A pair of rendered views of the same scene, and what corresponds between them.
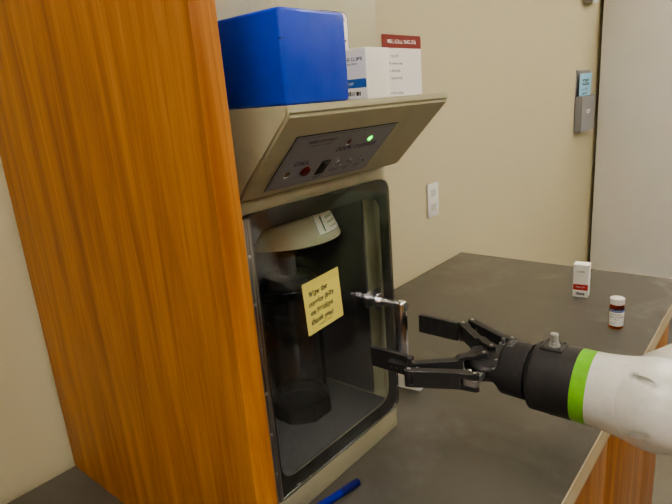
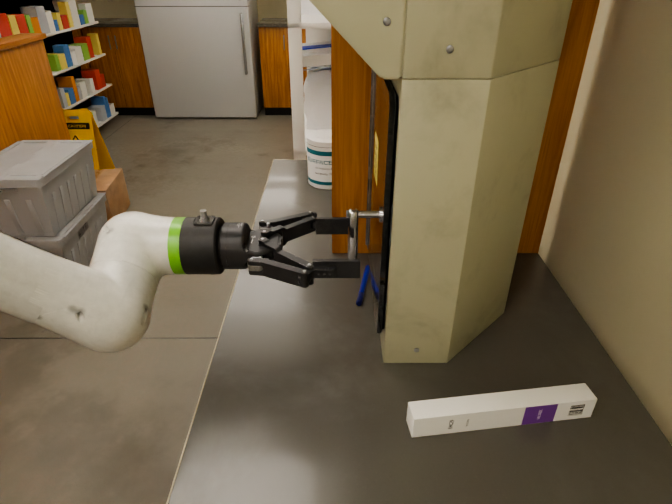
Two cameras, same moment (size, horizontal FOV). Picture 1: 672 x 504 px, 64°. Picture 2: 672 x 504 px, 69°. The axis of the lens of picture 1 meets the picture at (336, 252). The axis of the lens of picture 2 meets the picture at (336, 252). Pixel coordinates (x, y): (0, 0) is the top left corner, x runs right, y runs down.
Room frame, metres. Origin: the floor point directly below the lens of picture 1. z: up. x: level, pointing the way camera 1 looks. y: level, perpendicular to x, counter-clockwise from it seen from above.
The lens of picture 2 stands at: (1.27, -0.56, 1.54)
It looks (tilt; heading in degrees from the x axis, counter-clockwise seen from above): 31 degrees down; 139
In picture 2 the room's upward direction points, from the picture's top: straight up
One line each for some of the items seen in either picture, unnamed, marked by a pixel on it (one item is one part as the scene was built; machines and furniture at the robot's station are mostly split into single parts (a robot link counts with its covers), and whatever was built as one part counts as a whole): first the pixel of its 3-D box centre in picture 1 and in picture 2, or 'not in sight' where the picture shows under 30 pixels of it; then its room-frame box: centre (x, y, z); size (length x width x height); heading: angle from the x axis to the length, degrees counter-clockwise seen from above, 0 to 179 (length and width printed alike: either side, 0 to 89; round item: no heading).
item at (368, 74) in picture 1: (362, 74); not in sight; (0.72, -0.05, 1.54); 0.05 x 0.05 x 0.06; 49
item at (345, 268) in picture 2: (438, 327); (336, 268); (0.81, -0.16, 1.14); 0.07 x 0.01 x 0.03; 49
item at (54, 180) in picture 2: not in sight; (39, 186); (-1.62, -0.17, 0.49); 0.60 x 0.42 x 0.33; 139
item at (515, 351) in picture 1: (500, 364); (253, 245); (0.67, -0.21, 1.14); 0.09 x 0.08 x 0.07; 49
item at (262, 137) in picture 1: (347, 141); (352, 21); (0.69, -0.03, 1.46); 0.32 x 0.12 x 0.10; 139
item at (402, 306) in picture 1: (392, 324); (363, 233); (0.79, -0.08, 1.17); 0.05 x 0.03 x 0.10; 49
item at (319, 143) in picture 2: not in sight; (328, 158); (0.17, 0.36, 1.02); 0.13 x 0.13 x 0.15
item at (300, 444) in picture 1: (333, 330); (377, 191); (0.73, 0.01, 1.19); 0.30 x 0.01 x 0.40; 139
